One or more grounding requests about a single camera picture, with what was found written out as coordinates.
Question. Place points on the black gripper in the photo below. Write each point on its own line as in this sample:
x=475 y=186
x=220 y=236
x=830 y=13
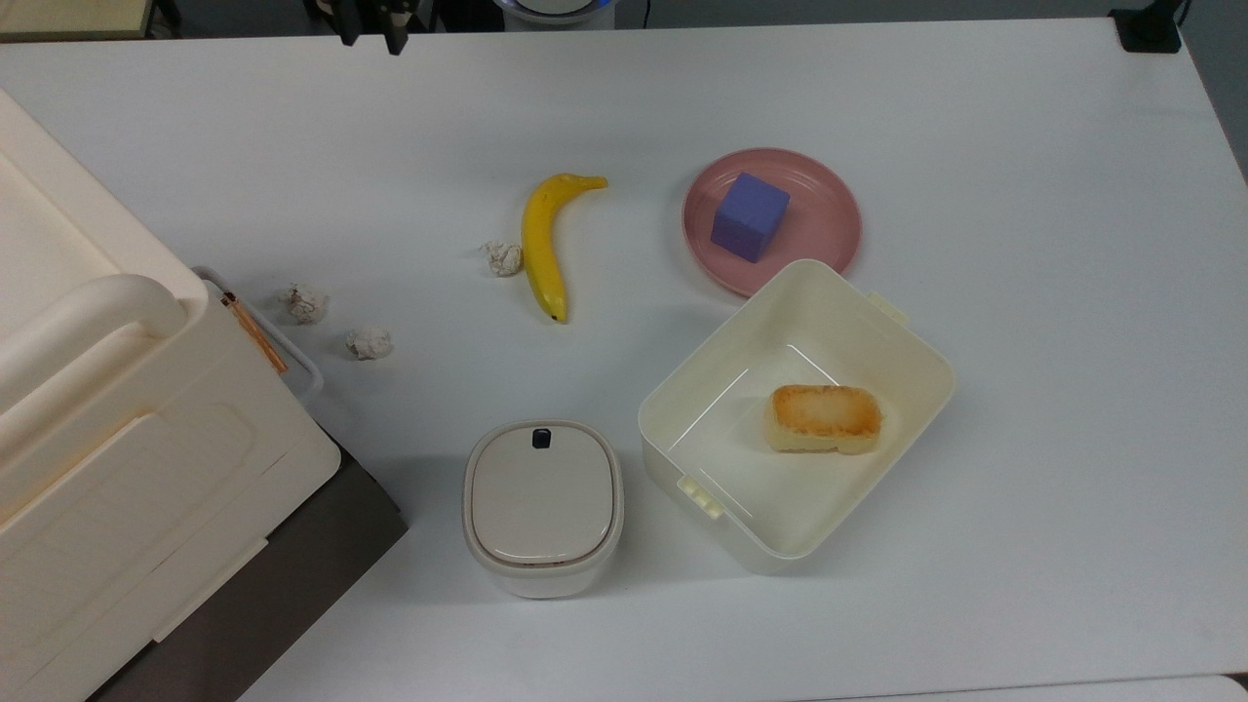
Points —
x=372 y=4

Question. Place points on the dark brown drawer unit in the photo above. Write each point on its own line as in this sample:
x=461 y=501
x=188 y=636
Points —
x=322 y=556

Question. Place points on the crumpled white paper ball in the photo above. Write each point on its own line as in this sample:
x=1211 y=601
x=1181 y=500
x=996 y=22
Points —
x=303 y=303
x=504 y=258
x=369 y=342

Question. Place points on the yellow banana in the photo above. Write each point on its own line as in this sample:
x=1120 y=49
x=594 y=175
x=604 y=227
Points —
x=539 y=244

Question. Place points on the purple cube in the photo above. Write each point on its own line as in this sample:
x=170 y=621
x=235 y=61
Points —
x=749 y=219

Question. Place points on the pink plate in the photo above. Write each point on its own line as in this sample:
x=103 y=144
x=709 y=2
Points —
x=829 y=214

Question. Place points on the small white lidded bin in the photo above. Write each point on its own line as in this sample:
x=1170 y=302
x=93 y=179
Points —
x=541 y=497

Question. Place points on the cream toy cabinet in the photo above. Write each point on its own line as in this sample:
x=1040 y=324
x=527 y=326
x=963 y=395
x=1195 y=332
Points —
x=127 y=468

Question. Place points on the toasted bread piece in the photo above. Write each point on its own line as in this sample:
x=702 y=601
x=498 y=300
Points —
x=824 y=419

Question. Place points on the cream plastic storage box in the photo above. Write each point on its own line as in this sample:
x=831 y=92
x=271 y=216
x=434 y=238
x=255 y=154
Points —
x=780 y=507

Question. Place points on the black table clamp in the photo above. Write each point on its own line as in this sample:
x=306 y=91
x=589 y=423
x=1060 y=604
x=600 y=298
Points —
x=1150 y=34

